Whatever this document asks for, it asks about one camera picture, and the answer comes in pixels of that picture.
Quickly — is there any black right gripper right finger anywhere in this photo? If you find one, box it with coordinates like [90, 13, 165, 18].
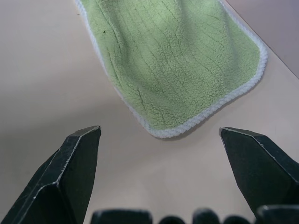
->
[219, 126, 299, 224]

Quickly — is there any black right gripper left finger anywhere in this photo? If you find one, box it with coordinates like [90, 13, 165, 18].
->
[0, 125, 102, 224]

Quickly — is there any green microfibre cloth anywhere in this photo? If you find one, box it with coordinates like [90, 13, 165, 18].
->
[74, 0, 269, 139]

